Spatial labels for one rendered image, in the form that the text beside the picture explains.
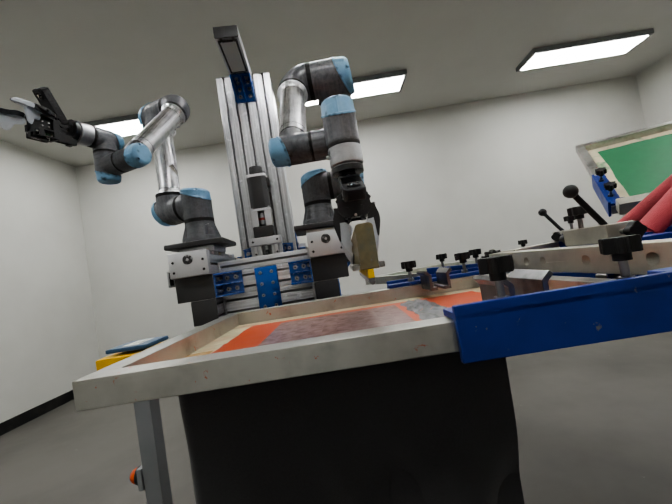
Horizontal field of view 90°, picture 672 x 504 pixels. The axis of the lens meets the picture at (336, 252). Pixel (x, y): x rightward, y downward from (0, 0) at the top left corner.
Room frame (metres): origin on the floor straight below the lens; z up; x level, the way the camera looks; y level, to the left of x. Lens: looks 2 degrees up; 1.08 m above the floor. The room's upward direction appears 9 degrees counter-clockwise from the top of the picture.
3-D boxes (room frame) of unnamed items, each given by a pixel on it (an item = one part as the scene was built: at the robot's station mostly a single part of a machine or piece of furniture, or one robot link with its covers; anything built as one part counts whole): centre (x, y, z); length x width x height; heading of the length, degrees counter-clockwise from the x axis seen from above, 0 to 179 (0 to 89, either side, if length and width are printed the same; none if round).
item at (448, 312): (0.43, -0.28, 0.98); 0.30 x 0.05 x 0.07; 89
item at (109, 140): (1.17, 0.76, 1.65); 0.11 x 0.08 x 0.09; 159
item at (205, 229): (1.37, 0.54, 1.31); 0.15 x 0.15 x 0.10
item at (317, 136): (0.83, -0.04, 1.39); 0.11 x 0.11 x 0.08; 87
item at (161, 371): (0.71, -0.04, 0.97); 0.79 x 0.58 x 0.04; 89
